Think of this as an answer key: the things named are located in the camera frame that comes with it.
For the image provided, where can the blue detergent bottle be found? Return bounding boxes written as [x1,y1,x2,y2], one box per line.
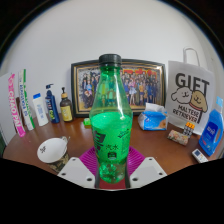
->
[198,95,224,157]

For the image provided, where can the framed group photo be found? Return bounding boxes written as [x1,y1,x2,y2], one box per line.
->
[70,58,167,118]

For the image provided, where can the dark blue pump bottle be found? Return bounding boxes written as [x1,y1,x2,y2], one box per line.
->
[44,83,61,124]

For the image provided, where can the white paper gift bag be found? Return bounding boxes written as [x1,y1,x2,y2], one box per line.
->
[164,46,216,136]

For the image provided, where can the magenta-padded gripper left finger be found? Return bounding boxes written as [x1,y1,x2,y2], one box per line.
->
[57,146,100,190]

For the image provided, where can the green plastic soda bottle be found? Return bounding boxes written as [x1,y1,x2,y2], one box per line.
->
[89,53,134,184]

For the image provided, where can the long green white box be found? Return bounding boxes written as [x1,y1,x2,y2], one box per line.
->
[18,68,36,131]

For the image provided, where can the long pink box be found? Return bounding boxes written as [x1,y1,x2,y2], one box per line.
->
[7,73,27,138]

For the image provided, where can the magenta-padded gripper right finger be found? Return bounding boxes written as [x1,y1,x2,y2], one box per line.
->
[125,146,168,190]

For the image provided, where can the small patterned pouch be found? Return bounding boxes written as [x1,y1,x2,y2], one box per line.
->
[167,129,190,147]

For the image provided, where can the blue white tissue pack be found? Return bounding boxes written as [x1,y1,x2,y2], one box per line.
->
[137,102,169,132]

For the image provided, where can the orange-topped battery pack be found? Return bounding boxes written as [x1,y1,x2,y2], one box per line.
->
[182,121,196,138]

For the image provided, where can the yellow-labelled brown pump bottle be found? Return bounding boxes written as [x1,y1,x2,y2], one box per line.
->
[59,87,74,123]

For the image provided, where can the white blue-capped lotion bottle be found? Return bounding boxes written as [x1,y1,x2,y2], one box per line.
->
[32,92,50,127]

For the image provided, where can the white remote control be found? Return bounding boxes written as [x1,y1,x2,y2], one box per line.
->
[191,148,209,164]

